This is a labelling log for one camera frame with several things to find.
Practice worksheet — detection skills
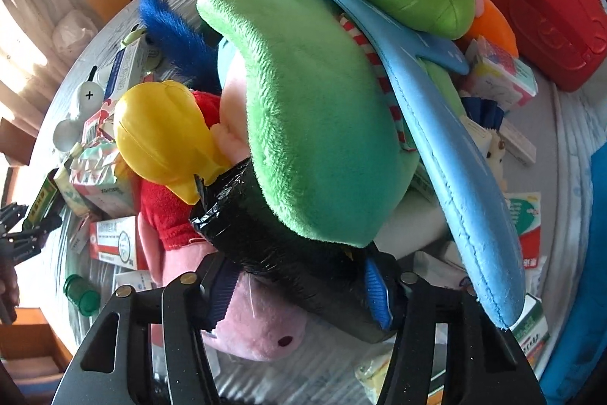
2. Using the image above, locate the white blue medicine box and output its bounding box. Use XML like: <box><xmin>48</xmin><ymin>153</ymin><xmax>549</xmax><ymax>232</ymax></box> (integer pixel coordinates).
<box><xmin>102</xmin><ymin>39</ymin><xmax>157</xmax><ymax>102</ymax></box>

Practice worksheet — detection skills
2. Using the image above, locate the pink pig plush red dress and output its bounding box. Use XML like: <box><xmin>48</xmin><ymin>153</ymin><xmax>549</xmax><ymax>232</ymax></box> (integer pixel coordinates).
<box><xmin>137</xmin><ymin>89</ymin><xmax>309</xmax><ymax>363</ymax></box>

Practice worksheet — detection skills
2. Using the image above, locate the red white medicine box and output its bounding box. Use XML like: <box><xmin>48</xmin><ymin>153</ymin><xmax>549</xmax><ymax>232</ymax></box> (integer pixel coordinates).
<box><xmin>89</xmin><ymin>215</ymin><xmax>140</xmax><ymax>270</ymax></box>

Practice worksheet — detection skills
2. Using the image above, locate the green yellow box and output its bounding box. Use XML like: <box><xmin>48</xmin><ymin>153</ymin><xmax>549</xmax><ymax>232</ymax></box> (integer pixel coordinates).
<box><xmin>24</xmin><ymin>177</ymin><xmax>64</xmax><ymax>230</ymax></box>

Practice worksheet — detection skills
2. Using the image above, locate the black roll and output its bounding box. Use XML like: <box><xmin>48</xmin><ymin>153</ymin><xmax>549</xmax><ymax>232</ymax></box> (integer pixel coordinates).
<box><xmin>190</xmin><ymin>158</ymin><xmax>404</xmax><ymax>344</ymax></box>

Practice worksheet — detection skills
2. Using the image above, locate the pink white box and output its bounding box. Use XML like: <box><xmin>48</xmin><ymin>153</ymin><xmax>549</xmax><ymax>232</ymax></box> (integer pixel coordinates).
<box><xmin>467</xmin><ymin>36</ymin><xmax>539</xmax><ymax>109</ymax></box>

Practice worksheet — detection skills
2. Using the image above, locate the red white packet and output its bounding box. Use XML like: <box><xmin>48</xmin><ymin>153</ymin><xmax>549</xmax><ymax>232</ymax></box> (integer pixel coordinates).
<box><xmin>503</xmin><ymin>191</ymin><xmax>544</xmax><ymax>273</ymax></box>

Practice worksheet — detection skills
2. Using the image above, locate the green bottle cap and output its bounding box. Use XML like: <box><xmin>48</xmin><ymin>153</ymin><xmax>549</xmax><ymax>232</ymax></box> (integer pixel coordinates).
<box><xmin>63</xmin><ymin>274</ymin><xmax>101</xmax><ymax>317</ymax></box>

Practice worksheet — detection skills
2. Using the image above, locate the white game controller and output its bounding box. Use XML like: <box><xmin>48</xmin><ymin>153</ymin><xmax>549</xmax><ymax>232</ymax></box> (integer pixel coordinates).
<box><xmin>53</xmin><ymin>66</ymin><xmax>105</xmax><ymax>154</ymax></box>

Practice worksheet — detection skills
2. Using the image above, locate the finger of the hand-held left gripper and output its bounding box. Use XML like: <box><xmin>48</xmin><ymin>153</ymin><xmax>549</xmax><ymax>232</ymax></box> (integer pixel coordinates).
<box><xmin>0</xmin><ymin>215</ymin><xmax>62</xmax><ymax>266</ymax></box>
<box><xmin>0</xmin><ymin>203</ymin><xmax>29</xmax><ymax>237</ymax></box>

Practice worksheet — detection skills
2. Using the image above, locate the pale yellow packet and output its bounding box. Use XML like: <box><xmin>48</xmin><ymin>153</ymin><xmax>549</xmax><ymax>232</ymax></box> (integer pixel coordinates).
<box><xmin>355</xmin><ymin>339</ymin><xmax>447</xmax><ymax>405</ymax></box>

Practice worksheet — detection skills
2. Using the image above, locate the green white medicine box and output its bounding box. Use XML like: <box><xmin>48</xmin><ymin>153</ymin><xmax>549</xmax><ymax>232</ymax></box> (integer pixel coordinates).
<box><xmin>510</xmin><ymin>293</ymin><xmax>551</xmax><ymax>370</ymax></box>

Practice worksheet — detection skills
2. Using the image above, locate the blue plastic crate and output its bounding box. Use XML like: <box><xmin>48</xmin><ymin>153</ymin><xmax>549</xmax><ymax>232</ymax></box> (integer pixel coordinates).
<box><xmin>541</xmin><ymin>149</ymin><xmax>607</xmax><ymax>405</ymax></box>

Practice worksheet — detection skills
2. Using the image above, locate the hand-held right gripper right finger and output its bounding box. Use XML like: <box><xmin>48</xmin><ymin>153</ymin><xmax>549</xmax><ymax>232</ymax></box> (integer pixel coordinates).
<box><xmin>365</xmin><ymin>255</ymin><xmax>546</xmax><ymax>405</ymax></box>

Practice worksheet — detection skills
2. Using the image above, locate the large green plush toy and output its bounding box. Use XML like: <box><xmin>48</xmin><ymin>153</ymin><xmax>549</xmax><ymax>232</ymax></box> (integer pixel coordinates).
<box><xmin>196</xmin><ymin>0</ymin><xmax>420</xmax><ymax>249</ymax></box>

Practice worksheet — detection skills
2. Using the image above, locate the red carry case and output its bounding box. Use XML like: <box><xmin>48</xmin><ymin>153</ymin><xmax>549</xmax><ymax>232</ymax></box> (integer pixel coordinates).
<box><xmin>469</xmin><ymin>0</ymin><xmax>607</xmax><ymax>93</ymax></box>

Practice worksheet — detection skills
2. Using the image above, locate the light curtain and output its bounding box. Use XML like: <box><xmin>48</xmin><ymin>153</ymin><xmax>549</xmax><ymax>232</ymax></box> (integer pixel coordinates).
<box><xmin>0</xmin><ymin>0</ymin><xmax>110</xmax><ymax>140</ymax></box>

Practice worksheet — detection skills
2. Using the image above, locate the blue and green plush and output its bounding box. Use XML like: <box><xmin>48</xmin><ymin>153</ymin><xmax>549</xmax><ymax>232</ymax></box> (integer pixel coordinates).
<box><xmin>198</xmin><ymin>0</ymin><xmax>526</xmax><ymax>331</ymax></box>

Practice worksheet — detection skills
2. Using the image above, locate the orange plush toy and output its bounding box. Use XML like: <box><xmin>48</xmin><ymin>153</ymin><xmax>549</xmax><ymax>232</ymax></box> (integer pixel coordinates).
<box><xmin>467</xmin><ymin>0</ymin><xmax>519</xmax><ymax>57</ymax></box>

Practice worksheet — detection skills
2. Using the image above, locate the yellow plastic toy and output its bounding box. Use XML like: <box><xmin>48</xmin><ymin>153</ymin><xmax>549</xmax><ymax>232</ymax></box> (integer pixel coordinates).
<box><xmin>114</xmin><ymin>81</ymin><xmax>228</xmax><ymax>205</ymax></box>

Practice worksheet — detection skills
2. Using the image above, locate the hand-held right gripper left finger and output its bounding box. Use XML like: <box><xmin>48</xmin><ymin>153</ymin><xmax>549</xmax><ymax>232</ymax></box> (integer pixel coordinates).
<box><xmin>52</xmin><ymin>255</ymin><xmax>238</xmax><ymax>405</ymax></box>

